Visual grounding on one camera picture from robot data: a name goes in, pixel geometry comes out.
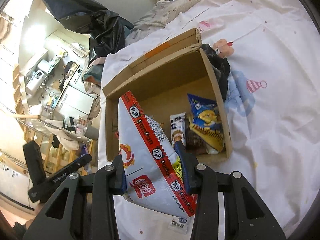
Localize white red snack bag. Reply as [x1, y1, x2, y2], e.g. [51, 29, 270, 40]
[118, 91, 197, 218]

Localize person's left hand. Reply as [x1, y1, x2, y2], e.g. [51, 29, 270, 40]
[12, 202, 44, 236]

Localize small white sachet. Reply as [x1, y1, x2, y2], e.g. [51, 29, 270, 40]
[168, 217, 194, 235]

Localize dark brown snack packet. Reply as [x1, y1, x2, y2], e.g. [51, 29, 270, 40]
[185, 128, 207, 155]

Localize blue yellow chips bag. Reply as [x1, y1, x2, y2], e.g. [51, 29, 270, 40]
[187, 94, 225, 154]

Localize small white snack bar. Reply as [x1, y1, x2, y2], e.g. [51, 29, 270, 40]
[170, 112, 185, 146]

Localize brown cardboard box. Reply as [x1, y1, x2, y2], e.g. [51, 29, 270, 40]
[103, 28, 233, 163]

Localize grey crumpled cloth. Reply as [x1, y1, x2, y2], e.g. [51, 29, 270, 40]
[201, 44, 231, 101]

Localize black plastic garbage bag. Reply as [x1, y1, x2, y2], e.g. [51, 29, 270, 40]
[42, 0, 134, 62]

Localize white bed sheet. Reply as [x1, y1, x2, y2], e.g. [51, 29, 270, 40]
[101, 0, 319, 237]

